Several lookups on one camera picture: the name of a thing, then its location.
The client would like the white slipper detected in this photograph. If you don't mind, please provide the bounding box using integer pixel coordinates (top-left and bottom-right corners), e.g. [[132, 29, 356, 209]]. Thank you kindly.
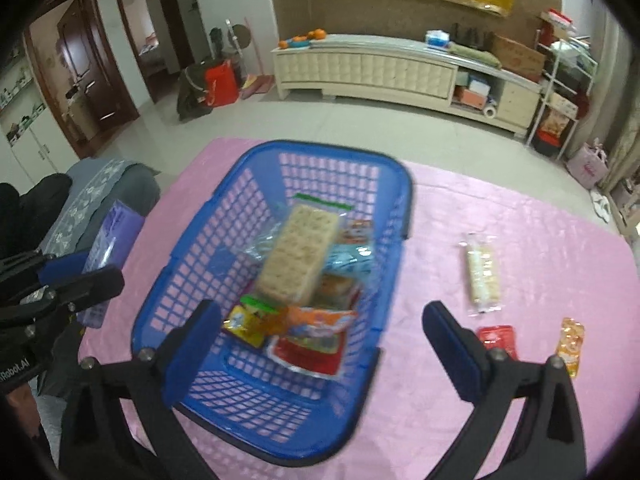
[[590, 192, 613, 223]]

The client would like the green cloth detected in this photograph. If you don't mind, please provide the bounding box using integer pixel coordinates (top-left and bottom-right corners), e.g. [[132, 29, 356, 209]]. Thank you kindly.
[[447, 42, 501, 68]]

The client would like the cardboard box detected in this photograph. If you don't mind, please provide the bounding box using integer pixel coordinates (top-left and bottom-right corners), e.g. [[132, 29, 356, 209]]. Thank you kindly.
[[490, 34, 547, 83]]

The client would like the small orange cartoon packet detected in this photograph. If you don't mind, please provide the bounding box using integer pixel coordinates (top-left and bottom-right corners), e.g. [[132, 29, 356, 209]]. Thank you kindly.
[[280, 306, 358, 348]]

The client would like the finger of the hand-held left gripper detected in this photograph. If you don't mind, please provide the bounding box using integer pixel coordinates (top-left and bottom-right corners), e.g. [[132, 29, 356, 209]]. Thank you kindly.
[[0, 266, 126, 333], [0, 250, 91, 297]]

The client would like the small red packet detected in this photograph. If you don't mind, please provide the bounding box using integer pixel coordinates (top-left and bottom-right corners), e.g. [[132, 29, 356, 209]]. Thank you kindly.
[[476, 325, 518, 361]]

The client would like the large clear cracker pack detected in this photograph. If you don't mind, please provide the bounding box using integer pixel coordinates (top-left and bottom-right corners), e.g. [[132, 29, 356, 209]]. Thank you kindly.
[[240, 192, 353, 311]]

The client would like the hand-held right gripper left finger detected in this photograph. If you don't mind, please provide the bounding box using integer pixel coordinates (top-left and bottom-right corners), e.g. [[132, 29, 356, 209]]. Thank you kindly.
[[57, 299, 223, 480]]

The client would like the salmon box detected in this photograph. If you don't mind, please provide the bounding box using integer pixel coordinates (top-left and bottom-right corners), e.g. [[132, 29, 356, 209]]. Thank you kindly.
[[452, 87, 488, 108]]

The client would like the printed snack box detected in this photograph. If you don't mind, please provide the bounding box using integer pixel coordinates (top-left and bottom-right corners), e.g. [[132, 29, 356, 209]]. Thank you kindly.
[[540, 110, 571, 136]]

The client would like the dark cloth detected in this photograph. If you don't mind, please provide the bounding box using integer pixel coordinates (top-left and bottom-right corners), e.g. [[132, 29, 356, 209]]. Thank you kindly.
[[0, 174, 74, 257]]

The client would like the pink gift bag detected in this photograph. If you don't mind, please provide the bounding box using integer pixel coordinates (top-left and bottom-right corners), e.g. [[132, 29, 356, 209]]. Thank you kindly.
[[565, 142, 610, 190]]

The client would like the white metal rack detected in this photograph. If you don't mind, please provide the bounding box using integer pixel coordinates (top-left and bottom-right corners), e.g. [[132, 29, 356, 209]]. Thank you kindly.
[[525, 10, 600, 158]]

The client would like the pink quilted blanket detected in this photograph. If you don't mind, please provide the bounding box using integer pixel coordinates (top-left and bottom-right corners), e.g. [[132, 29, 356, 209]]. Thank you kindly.
[[77, 137, 640, 480]]

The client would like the black bag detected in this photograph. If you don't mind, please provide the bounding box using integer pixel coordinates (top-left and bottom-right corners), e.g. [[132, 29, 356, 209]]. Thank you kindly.
[[176, 62, 211, 121]]

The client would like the dark wooden door frame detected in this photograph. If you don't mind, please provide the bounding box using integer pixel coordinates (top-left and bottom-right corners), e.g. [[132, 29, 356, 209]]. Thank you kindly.
[[111, 0, 195, 105]]

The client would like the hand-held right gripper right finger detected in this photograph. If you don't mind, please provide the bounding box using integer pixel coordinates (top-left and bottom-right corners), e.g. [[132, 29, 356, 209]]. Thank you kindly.
[[421, 301, 588, 480]]

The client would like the red bag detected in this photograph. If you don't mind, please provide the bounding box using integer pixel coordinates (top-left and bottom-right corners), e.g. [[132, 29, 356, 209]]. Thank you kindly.
[[204, 60, 240, 107]]

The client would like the blue plastic basket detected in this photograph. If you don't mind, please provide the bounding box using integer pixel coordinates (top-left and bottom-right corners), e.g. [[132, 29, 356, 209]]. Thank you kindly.
[[131, 140, 415, 468]]

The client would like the red box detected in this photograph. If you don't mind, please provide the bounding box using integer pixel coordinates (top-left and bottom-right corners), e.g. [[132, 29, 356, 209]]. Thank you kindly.
[[535, 130, 563, 153]]

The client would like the white cracker packet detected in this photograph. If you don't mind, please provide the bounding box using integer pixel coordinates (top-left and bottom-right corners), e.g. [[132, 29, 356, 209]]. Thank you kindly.
[[459, 232, 502, 317]]

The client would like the grey armchair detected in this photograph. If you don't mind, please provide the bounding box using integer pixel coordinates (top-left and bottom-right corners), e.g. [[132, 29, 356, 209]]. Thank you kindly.
[[40, 157, 162, 281]]

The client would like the beige patterned curtain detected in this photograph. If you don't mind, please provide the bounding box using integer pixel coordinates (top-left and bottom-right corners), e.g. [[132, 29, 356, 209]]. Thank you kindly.
[[597, 10, 640, 201]]

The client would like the cream tv cabinet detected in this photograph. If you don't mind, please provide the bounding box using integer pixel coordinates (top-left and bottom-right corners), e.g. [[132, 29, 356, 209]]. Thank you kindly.
[[271, 34, 545, 140]]

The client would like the light blue snack packet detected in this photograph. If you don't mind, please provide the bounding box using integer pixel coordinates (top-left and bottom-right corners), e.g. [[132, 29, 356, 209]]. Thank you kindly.
[[320, 219, 376, 281]]

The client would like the white cupboard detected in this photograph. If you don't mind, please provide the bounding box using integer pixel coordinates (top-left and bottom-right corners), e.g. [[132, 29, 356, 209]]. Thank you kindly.
[[0, 35, 76, 186]]

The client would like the purple snack packet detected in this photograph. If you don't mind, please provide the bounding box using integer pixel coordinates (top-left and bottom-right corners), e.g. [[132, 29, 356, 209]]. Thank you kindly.
[[75, 200, 147, 330]]

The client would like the dark wooden door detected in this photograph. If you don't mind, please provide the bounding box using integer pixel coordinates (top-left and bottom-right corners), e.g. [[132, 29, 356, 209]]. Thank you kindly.
[[55, 0, 108, 126]]

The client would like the grey printed cloth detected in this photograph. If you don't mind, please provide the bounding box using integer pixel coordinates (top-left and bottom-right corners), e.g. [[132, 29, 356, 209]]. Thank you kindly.
[[40, 159, 133, 256]]

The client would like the round cake packet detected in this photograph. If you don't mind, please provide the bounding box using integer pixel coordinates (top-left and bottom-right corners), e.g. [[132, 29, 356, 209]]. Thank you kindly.
[[312, 272, 362, 311]]

